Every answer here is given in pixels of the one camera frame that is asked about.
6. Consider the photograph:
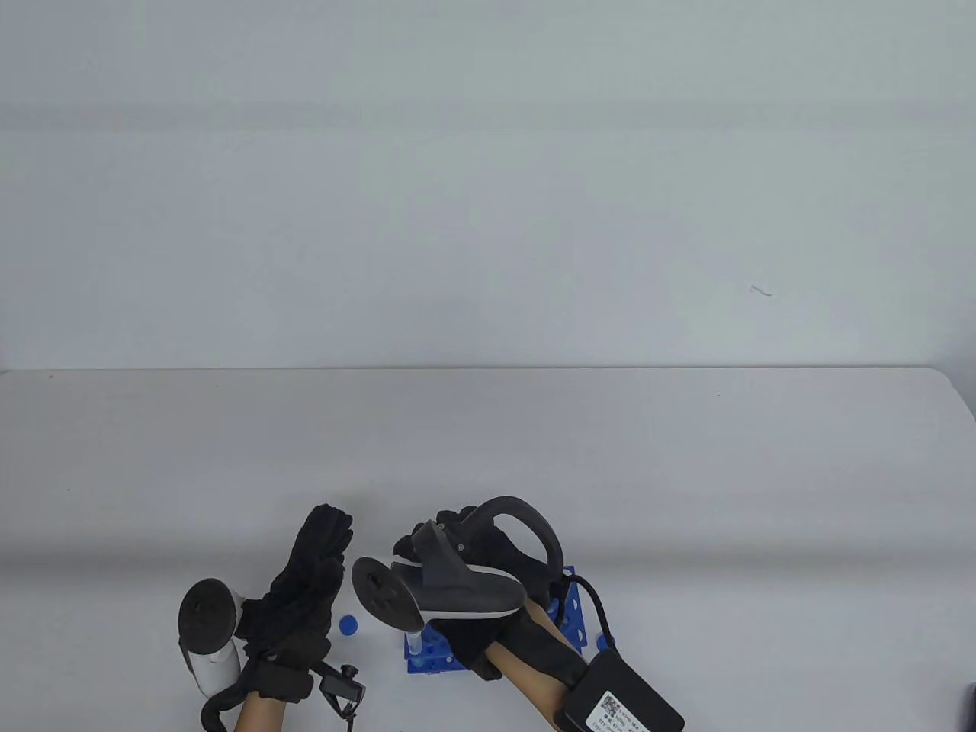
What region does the person's right forearm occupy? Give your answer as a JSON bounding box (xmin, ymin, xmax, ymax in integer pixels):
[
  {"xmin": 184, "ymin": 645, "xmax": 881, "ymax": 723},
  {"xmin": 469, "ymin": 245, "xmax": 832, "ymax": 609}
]
[{"xmin": 488, "ymin": 643, "xmax": 580, "ymax": 732}]

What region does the black cable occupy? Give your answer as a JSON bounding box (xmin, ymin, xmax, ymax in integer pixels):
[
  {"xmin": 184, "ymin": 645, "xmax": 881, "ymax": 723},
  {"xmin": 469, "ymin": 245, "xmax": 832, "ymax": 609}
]
[{"xmin": 566, "ymin": 573, "xmax": 617, "ymax": 655}]

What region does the blue test tube rack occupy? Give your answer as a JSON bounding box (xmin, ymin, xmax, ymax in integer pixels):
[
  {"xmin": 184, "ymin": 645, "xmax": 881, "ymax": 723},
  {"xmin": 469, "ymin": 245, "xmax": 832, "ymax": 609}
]
[{"xmin": 404, "ymin": 566, "xmax": 592, "ymax": 676}]

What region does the person's left hand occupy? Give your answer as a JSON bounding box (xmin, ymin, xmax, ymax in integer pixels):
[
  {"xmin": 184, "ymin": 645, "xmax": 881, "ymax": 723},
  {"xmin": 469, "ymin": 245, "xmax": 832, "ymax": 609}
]
[{"xmin": 236, "ymin": 503, "xmax": 355, "ymax": 704}]

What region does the black labelled box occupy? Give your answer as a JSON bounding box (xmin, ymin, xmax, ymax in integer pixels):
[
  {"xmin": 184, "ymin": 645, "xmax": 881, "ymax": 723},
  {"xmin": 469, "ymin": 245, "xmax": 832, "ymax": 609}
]
[{"xmin": 554, "ymin": 652, "xmax": 685, "ymax": 732}]

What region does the person's left forearm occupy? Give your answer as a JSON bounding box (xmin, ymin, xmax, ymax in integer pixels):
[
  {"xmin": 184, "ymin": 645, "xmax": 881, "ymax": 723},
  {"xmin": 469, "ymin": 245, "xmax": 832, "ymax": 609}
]
[{"xmin": 233, "ymin": 695, "xmax": 289, "ymax": 732}]

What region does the person's right hand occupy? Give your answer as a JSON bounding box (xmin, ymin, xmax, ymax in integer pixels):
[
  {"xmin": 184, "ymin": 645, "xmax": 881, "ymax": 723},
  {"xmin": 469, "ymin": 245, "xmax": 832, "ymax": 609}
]
[{"xmin": 393, "ymin": 507, "xmax": 588, "ymax": 685}]

